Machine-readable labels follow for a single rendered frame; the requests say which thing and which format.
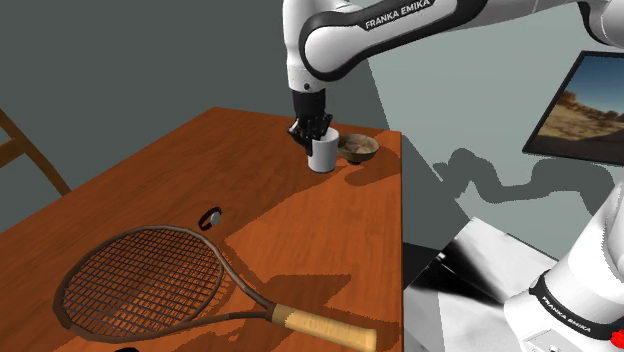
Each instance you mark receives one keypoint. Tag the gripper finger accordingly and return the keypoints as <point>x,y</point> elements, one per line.
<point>323,124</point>
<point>308,141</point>

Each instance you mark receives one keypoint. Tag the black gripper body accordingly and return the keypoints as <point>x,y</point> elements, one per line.
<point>308,103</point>

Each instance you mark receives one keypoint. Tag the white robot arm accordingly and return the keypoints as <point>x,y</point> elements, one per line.
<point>336,44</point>

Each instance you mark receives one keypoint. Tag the white cup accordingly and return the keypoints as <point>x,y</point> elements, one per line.
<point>323,155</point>

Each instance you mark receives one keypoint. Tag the brown bowl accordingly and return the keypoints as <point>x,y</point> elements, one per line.
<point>358,148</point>

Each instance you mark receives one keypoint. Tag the brown wooden table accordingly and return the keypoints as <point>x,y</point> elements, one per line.
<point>302,234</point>

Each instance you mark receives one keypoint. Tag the black wristwatch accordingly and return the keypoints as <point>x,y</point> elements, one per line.
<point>210,219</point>

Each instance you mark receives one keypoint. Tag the brown tennis racket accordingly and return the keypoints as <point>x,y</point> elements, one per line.
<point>322,327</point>

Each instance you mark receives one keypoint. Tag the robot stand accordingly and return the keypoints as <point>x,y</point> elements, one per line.
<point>468,312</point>

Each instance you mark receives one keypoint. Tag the black framed desert picture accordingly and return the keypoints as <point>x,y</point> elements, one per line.
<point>580,112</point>

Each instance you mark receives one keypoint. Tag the wooden chair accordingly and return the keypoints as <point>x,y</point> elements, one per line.
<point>34,157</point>

